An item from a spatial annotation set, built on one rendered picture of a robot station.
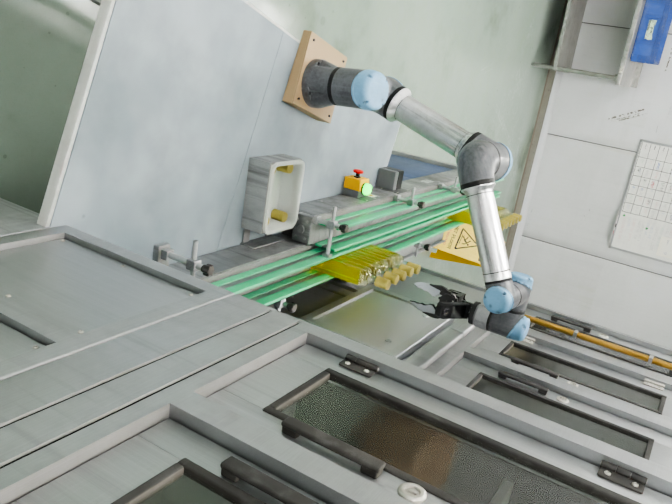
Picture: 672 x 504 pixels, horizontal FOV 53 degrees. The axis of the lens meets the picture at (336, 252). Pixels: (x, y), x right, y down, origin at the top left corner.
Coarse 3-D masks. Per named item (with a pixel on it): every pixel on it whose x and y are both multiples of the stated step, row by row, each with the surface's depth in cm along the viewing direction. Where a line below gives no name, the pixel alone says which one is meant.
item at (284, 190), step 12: (300, 168) 213; (276, 180) 214; (288, 180) 215; (300, 180) 214; (276, 192) 216; (288, 192) 216; (300, 192) 215; (276, 204) 218; (288, 204) 217; (264, 216) 203; (288, 216) 218; (264, 228) 204; (276, 228) 210; (288, 228) 215
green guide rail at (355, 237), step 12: (444, 204) 312; (456, 204) 317; (408, 216) 279; (420, 216) 282; (432, 216) 287; (372, 228) 253; (384, 228) 255; (396, 228) 258; (324, 240) 228; (336, 240) 231; (348, 240) 232; (360, 240) 234
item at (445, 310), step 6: (438, 306) 198; (444, 306) 198; (450, 306) 199; (456, 306) 200; (462, 306) 201; (468, 306) 203; (438, 312) 198; (444, 312) 198; (450, 312) 200; (456, 312) 201; (462, 312) 202; (468, 312) 203; (444, 318) 199; (450, 318) 200; (456, 318) 202; (462, 318) 203
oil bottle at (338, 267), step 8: (320, 264) 224; (328, 264) 222; (336, 264) 221; (344, 264) 219; (352, 264) 220; (360, 264) 221; (328, 272) 223; (336, 272) 221; (344, 272) 220; (352, 272) 218; (360, 272) 217; (368, 272) 217; (352, 280) 219; (360, 280) 217
